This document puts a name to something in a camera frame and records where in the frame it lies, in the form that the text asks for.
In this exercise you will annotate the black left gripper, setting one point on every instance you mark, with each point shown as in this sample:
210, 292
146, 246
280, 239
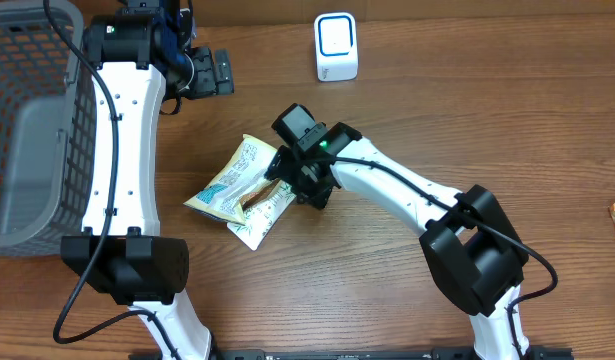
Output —
208, 83

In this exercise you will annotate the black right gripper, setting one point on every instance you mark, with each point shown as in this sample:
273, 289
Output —
314, 194

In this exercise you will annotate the white tube gold cap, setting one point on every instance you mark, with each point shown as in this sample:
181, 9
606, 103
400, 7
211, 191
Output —
261, 217

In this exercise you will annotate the cream wet wipes pack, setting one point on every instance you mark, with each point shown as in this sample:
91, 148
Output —
240, 180

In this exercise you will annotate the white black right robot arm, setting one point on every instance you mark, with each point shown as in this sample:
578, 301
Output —
471, 248

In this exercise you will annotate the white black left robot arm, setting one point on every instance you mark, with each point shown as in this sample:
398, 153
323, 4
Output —
140, 57

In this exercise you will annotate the white barcode scanner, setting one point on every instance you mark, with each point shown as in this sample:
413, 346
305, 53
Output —
336, 47

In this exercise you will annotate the dark grey plastic basket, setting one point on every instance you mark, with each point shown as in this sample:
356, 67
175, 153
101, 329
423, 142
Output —
47, 127

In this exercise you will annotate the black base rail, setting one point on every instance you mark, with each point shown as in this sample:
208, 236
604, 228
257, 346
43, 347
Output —
445, 353

